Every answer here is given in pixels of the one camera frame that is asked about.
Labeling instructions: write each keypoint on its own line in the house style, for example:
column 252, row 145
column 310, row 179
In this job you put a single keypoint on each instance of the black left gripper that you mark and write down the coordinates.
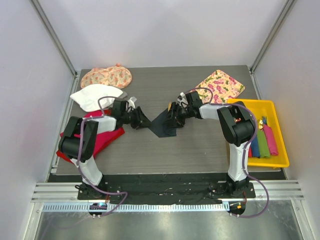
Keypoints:
column 140, row 116

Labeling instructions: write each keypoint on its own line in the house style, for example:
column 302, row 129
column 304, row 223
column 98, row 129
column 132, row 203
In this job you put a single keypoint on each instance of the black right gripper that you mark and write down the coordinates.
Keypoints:
column 178, row 118

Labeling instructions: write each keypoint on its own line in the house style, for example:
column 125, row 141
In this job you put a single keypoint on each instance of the dark blue paper napkin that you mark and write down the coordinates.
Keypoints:
column 159, row 129

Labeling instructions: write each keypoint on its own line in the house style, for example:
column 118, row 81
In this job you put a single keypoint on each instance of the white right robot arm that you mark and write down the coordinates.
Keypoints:
column 238, row 128

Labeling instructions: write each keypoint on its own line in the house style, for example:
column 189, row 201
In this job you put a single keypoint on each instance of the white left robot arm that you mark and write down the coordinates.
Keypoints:
column 79, row 138

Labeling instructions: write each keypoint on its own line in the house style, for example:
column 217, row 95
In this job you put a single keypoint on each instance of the red rolled napkin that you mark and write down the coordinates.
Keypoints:
column 250, row 152

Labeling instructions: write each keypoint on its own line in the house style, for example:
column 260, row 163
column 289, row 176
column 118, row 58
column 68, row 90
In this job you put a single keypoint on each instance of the blue rolled napkin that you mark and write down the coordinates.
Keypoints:
column 255, row 151

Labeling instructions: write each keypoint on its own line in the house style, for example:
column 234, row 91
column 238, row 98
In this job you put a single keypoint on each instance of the grey cloth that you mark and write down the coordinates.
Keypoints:
column 124, row 95

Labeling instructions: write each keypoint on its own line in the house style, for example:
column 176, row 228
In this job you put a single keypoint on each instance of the magenta cloth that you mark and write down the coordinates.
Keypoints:
column 105, row 140

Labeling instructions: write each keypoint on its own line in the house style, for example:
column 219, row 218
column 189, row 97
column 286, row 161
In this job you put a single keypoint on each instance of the red cloth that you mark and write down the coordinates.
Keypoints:
column 62, row 156

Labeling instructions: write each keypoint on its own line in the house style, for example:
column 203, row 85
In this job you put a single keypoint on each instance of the floral fabric pouch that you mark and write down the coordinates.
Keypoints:
column 116, row 76

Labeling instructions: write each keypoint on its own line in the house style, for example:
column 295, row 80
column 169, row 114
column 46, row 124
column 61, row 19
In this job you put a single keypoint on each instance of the white cloth bag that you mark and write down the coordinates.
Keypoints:
column 87, row 98

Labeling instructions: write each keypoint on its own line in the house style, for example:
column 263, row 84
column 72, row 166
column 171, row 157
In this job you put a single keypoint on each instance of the floral pattern tray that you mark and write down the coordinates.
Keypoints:
column 218, row 87

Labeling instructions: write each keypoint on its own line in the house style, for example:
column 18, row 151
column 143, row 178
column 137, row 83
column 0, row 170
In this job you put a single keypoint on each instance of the yellow plastic bin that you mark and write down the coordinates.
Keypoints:
column 260, row 109

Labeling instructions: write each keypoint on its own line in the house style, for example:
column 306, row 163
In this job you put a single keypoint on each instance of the iridescent metal spoon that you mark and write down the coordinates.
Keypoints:
column 261, row 124

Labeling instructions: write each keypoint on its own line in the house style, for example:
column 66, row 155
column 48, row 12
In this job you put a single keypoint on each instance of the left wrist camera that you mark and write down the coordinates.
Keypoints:
column 121, row 106

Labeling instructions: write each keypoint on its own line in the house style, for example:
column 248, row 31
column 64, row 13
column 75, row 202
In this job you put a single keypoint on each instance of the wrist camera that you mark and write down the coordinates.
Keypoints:
column 121, row 106
column 189, row 99

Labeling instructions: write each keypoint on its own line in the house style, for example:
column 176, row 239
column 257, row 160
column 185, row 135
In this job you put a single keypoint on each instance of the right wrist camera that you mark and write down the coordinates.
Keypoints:
column 189, row 99

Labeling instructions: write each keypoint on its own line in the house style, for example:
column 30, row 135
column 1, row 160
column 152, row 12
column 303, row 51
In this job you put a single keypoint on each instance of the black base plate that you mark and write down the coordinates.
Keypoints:
column 163, row 189

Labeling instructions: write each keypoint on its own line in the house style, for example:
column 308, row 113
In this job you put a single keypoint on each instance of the aluminium front rail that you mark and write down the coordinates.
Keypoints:
column 63, row 197

